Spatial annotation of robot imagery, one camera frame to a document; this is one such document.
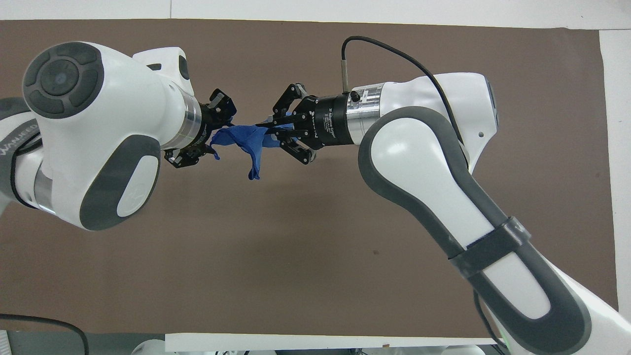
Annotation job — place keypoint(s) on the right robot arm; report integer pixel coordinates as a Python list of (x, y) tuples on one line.
[(424, 167)]

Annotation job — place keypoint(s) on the blue towel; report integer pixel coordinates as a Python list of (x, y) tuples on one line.
[(246, 140)]

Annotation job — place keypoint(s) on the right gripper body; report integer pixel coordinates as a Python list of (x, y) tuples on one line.
[(331, 121)]

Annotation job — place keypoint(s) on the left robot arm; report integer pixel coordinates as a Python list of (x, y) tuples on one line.
[(123, 108)]

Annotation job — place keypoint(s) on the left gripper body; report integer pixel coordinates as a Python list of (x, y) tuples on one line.
[(207, 123)]

